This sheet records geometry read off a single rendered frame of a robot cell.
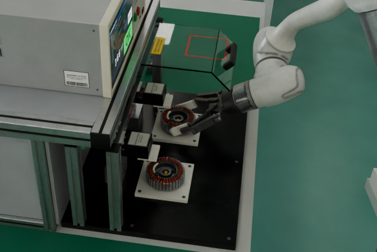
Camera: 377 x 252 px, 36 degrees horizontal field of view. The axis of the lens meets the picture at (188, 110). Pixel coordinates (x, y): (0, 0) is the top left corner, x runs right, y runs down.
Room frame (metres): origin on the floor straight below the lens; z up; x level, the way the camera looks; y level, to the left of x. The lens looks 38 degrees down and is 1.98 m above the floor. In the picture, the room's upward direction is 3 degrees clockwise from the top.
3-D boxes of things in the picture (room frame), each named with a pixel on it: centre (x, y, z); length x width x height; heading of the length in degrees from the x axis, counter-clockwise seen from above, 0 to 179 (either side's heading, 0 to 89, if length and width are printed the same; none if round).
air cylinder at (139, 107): (1.46, 0.18, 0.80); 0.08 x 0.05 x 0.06; 175
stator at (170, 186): (1.21, 0.06, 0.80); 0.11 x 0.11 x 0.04
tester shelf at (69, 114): (1.36, 0.36, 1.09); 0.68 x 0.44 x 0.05; 175
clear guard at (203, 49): (1.48, 0.04, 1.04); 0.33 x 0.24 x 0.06; 85
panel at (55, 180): (1.35, 0.30, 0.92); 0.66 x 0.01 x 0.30; 175
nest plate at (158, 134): (1.45, 0.03, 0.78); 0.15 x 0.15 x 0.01; 85
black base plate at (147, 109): (1.33, 0.06, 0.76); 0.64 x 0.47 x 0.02; 175
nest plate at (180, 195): (1.21, 0.06, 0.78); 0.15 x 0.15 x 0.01; 85
